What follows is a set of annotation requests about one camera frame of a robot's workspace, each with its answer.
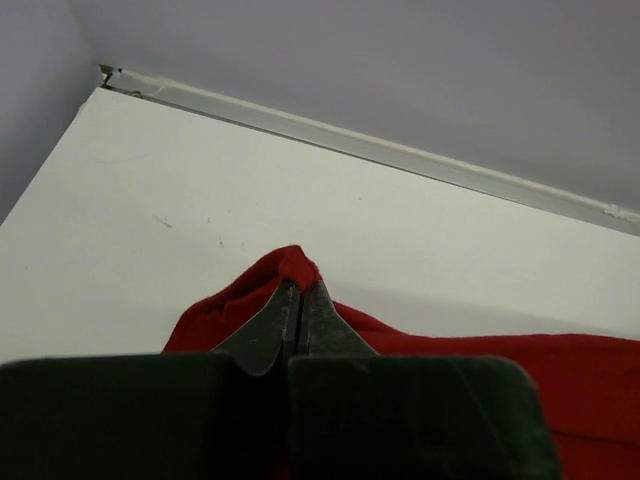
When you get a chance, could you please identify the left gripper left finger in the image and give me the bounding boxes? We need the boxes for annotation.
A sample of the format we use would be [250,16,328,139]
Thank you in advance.
[1,281,300,479]

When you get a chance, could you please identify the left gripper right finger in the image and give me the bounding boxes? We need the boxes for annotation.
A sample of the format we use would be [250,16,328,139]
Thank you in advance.
[288,282,562,479]

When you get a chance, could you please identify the dark red t shirt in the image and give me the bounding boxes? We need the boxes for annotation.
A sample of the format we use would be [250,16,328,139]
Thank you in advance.
[165,246,639,479]

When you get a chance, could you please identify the aluminium table edge rail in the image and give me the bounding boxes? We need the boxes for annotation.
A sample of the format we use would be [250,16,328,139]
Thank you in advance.
[100,65,639,236]

